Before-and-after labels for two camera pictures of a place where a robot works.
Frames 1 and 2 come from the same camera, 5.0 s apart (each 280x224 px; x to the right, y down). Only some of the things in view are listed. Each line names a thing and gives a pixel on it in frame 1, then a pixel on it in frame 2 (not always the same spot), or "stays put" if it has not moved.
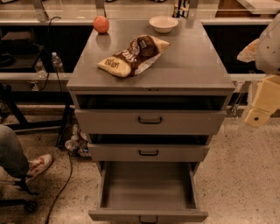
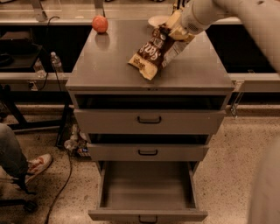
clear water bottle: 57,62 stays put
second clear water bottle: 40,69 stays put
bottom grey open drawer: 130,191 stays put
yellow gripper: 269,49 → 190,20
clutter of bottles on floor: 79,143 stays put
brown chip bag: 135,57 → 158,49
